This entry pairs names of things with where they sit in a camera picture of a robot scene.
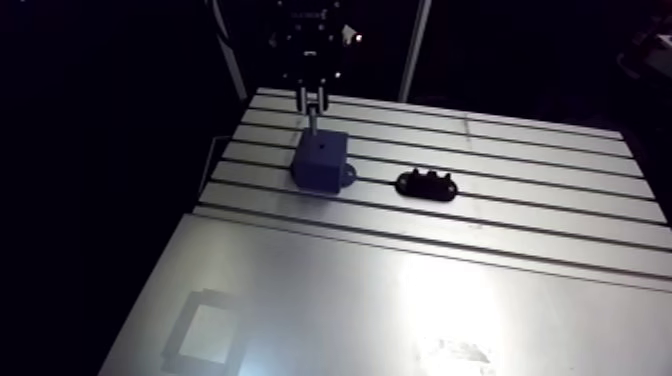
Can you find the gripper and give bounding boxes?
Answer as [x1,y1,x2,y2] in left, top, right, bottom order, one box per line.
[269,0,354,115]

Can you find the dark blue-grey block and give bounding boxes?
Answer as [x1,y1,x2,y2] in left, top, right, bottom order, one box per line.
[290,127,358,196]

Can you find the grey metal post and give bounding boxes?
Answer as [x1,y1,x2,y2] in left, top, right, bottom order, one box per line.
[208,0,249,102]
[397,0,433,104]

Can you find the black oval holder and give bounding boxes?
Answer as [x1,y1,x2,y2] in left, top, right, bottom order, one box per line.
[394,167,459,203]

